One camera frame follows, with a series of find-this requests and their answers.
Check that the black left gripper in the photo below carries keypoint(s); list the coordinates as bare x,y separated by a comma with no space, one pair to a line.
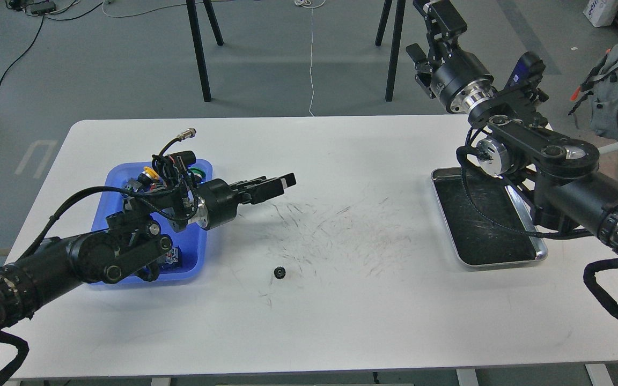
218,200

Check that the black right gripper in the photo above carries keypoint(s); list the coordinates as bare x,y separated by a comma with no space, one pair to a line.
456,77

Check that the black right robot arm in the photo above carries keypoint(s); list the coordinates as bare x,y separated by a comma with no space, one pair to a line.
558,174

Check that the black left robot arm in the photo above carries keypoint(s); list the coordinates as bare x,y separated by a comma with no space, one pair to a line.
132,242

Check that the black table leg pair right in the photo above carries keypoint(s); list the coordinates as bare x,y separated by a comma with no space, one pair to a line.
396,41

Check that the black table leg pair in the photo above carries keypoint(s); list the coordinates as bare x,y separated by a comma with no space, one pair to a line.
197,42
396,41

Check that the blue plastic tray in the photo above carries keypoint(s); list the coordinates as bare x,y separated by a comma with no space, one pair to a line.
192,241

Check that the white cardboard box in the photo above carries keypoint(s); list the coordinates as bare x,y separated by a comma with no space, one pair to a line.
601,13

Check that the grey backpack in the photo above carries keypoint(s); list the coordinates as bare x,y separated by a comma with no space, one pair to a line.
600,90

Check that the metal tray with black mat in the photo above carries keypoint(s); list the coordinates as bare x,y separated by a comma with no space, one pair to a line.
474,218

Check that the black table leg pair left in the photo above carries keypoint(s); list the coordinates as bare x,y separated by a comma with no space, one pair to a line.
197,42

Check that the black power adapter on floor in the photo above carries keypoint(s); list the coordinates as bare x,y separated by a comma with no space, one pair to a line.
32,8

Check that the green push button switch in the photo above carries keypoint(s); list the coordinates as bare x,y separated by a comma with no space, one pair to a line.
199,172

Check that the red push button switch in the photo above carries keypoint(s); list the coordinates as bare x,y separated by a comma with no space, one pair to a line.
171,260

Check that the yellow push button switch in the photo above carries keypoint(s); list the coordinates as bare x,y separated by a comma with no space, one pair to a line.
147,180

